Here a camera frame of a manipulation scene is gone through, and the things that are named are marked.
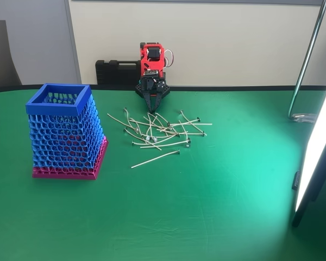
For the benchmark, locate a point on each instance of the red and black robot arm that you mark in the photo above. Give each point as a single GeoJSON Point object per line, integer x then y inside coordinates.
{"type": "Point", "coordinates": [152, 65]}

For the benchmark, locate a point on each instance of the blue and magenta lattice basket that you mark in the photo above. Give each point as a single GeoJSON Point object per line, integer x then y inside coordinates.
{"type": "Point", "coordinates": [65, 141]}

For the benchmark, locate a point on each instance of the black plastic tool case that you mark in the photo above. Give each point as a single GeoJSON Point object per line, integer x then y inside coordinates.
{"type": "Point", "coordinates": [116, 72]}

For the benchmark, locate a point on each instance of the green cloth with black rim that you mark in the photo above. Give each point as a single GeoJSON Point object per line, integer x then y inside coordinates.
{"type": "Point", "coordinates": [179, 204]}

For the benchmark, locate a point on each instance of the chrome stand pole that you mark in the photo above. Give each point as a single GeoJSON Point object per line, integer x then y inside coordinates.
{"type": "Point", "coordinates": [309, 54]}

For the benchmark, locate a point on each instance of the bright LED light panel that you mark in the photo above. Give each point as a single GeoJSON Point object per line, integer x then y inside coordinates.
{"type": "Point", "coordinates": [315, 152]}

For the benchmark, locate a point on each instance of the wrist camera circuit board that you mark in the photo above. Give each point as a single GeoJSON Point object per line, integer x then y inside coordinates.
{"type": "Point", "coordinates": [150, 73]}

